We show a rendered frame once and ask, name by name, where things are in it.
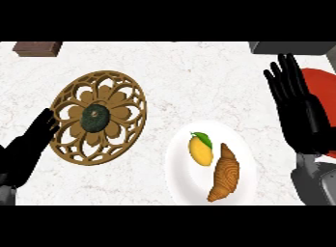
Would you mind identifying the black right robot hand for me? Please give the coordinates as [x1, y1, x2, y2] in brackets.
[263, 52, 336, 156]

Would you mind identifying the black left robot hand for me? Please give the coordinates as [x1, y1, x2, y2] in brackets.
[0, 107, 62, 191]

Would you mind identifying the red bowl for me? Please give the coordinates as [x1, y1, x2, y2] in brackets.
[301, 68, 336, 161]

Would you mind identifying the yellow lemon with green leaf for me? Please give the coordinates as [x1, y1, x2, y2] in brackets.
[189, 131, 215, 167]

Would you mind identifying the white plate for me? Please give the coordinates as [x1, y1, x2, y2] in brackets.
[164, 121, 260, 206]

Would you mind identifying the dark green round squash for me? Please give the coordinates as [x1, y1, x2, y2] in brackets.
[80, 103, 112, 134]

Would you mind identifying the brown carved wooden trivet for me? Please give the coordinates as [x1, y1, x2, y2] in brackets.
[49, 69, 147, 167]

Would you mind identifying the dark grey appliance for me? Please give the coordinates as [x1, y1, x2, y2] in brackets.
[248, 41, 336, 56]

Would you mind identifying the brown croissant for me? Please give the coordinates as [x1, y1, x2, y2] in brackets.
[206, 142, 240, 204]

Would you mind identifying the brown wooden block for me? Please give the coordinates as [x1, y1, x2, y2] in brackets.
[13, 41, 63, 58]

